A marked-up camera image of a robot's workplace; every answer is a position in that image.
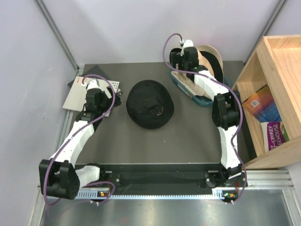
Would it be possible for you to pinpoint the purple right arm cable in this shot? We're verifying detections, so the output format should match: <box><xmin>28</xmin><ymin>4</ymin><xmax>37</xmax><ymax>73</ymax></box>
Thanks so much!
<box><xmin>162</xmin><ymin>33</ymin><xmax>247</xmax><ymax>204</ymax></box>

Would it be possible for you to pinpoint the aluminium frame rail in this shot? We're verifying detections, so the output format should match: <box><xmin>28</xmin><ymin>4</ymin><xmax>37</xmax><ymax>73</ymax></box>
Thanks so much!
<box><xmin>37</xmin><ymin>170</ymin><xmax>294</xmax><ymax>200</ymax></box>

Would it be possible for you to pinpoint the black bucket hat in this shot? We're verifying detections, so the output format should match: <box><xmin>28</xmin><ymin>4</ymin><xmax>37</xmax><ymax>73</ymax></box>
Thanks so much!
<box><xmin>126</xmin><ymin>80</ymin><xmax>174</xmax><ymax>129</ymax></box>

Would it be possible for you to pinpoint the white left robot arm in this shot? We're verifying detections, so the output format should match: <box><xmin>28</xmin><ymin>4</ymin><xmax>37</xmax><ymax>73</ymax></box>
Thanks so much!
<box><xmin>39</xmin><ymin>86</ymin><xmax>121</xmax><ymax>200</ymax></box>

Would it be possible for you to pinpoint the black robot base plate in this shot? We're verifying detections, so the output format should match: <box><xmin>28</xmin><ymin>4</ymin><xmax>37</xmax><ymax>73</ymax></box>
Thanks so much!
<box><xmin>79</xmin><ymin>163</ymin><xmax>245</xmax><ymax>195</ymax></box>

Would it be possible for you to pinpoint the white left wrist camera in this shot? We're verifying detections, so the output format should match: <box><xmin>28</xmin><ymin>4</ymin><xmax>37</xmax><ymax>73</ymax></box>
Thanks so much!
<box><xmin>81</xmin><ymin>79</ymin><xmax>100</xmax><ymax>90</ymax></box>

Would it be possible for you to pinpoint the aluminium corner post left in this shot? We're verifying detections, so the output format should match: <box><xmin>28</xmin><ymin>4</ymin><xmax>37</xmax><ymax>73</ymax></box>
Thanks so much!
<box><xmin>34</xmin><ymin>0</ymin><xmax>79</xmax><ymax>70</ymax></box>

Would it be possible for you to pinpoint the purple treehouse book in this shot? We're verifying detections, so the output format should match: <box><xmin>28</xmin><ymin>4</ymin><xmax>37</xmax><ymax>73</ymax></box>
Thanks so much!
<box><xmin>261</xmin><ymin>121</ymin><xmax>289</xmax><ymax>153</ymax></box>

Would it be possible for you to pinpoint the cream bucket hat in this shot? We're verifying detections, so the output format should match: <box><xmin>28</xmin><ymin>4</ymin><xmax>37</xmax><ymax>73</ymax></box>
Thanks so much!
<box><xmin>171</xmin><ymin>71</ymin><xmax>211</xmax><ymax>100</ymax></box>

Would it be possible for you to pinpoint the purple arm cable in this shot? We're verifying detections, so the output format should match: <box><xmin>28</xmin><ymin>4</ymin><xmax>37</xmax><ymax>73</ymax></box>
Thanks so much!
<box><xmin>162</xmin><ymin>33</ymin><xmax>247</xmax><ymax>204</ymax></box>
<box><xmin>43</xmin><ymin>74</ymin><xmax>116</xmax><ymax>206</ymax></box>

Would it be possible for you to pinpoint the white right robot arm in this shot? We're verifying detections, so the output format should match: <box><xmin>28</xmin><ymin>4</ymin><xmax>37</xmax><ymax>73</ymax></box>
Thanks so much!
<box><xmin>169</xmin><ymin>45</ymin><xmax>242</xmax><ymax>186</ymax></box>

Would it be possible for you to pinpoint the wooden shelf box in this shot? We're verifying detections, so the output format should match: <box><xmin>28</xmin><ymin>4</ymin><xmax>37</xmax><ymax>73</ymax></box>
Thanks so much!
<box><xmin>232</xmin><ymin>34</ymin><xmax>301</xmax><ymax>170</ymax></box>

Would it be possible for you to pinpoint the teal plastic bin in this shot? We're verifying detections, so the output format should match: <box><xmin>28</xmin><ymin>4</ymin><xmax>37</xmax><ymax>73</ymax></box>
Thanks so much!
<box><xmin>169</xmin><ymin>66</ymin><xmax>230</xmax><ymax>107</ymax></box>

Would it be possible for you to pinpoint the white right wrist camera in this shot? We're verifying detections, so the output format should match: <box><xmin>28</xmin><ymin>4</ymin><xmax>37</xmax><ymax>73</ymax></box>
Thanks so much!
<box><xmin>180</xmin><ymin>40</ymin><xmax>194</xmax><ymax>50</ymax></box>

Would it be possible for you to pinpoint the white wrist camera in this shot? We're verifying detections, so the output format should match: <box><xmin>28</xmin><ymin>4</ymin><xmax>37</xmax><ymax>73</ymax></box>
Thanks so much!
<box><xmin>81</xmin><ymin>79</ymin><xmax>100</xmax><ymax>90</ymax></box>
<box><xmin>180</xmin><ymin>40</ymin><xmax>194</xmax><ymax>50</ymax></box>

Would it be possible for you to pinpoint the tan black hat behind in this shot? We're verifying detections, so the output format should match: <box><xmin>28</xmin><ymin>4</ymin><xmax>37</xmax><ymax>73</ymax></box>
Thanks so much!
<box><xmin>196</xmin><ymin>45</ymin><xmax>224</xmax><ymax>83</ymax></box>

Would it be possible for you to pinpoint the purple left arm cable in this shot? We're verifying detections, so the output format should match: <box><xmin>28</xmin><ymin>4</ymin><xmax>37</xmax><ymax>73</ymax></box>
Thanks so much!
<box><xmin>43</xmin><ymin>74</ymin><xmax>116</xmax><ymax>206</ymax></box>

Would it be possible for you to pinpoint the aluminium corner post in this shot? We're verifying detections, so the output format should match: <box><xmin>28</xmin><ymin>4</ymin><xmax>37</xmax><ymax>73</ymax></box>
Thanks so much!
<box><xmin>243</xmin><ymin>0</ymin><xmax>288</xmax><ymax>65</ymax></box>
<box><xmin>34</xmin><ymin>0</ymin><xmax>79</xmax><ymax>70</ymax></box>

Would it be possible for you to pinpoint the aluminium corner post right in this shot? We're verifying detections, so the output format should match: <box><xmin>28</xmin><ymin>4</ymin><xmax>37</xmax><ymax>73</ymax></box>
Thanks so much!
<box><xmin>243</xmin><ymin>0</ymin><xmax>288</xmax><ymax>65</ymax></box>

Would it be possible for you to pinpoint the white calibration board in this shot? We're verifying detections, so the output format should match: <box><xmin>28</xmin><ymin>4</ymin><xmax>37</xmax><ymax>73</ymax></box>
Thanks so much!
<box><xmin>63</xmin><ymin>76</ymin><xmax>119</xmax><ymax>117</ymax></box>

